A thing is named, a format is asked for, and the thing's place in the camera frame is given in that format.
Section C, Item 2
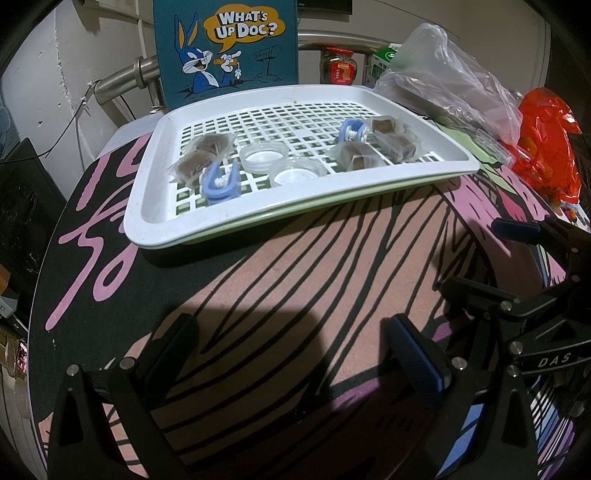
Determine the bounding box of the black wall television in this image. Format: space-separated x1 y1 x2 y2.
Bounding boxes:
298 0 354 14

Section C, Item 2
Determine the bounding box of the red label glass jar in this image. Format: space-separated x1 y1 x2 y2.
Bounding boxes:
320 45 360 86

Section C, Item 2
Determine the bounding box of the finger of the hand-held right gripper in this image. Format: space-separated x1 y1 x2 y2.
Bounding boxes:
438 277 522 319
492 218 591 259

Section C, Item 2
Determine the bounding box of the teal cartoon rabbit tote bag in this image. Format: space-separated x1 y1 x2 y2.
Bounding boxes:
152 0 301 109

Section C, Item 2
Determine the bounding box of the metal rail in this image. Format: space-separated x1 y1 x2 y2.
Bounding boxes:
95 30 386 104

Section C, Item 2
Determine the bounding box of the red plastic bag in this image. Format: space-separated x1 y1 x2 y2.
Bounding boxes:
505 88 583 206

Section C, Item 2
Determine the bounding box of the white slotted tray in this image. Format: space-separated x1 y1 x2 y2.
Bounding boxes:
124 84 482 251

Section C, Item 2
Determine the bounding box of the blue flower clip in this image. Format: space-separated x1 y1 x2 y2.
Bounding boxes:
201 161 241 207
338 119 372 146

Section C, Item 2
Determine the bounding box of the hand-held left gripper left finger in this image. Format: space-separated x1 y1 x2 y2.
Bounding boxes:
46 314 200 480

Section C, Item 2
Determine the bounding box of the green and white box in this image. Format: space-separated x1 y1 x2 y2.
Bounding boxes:
365 44 407 86

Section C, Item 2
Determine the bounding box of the small clear plastic box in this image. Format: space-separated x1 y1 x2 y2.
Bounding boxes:
471 127 513 160

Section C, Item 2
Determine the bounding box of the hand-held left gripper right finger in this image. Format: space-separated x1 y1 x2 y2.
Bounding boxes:
379 314 541 480

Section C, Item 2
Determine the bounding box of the clear round lid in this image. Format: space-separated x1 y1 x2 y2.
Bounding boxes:
239 143 284 174
269 157 324 188

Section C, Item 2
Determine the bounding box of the clear plastic bag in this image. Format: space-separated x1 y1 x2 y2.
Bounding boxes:
374 23 525 144

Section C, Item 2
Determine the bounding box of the black screen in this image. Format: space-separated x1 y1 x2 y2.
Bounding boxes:
0 137 68 296

